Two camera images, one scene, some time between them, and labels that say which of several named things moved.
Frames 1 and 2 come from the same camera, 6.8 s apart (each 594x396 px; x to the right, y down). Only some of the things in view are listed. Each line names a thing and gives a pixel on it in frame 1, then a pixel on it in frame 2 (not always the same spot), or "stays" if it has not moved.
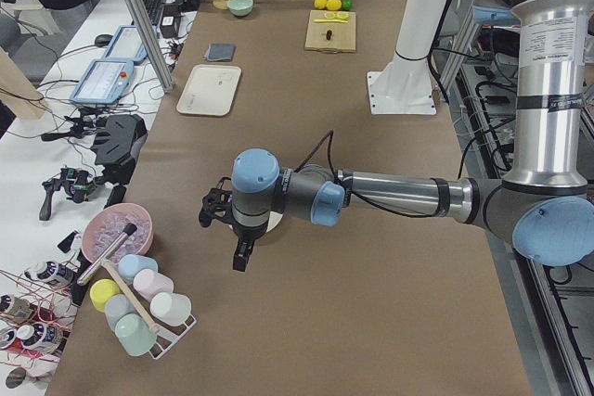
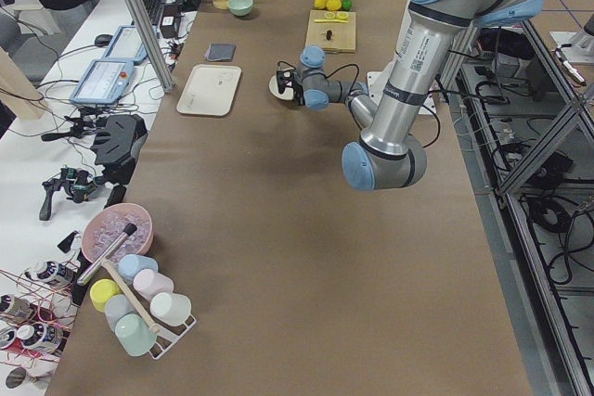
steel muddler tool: x=127 y=231 stays
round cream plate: x=274 y=219 -> x=287 y=95
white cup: x=171 y=308 stays
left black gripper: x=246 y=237 -> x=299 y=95
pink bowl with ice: x=105 y=226 stays
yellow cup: x=100 y=291 stays
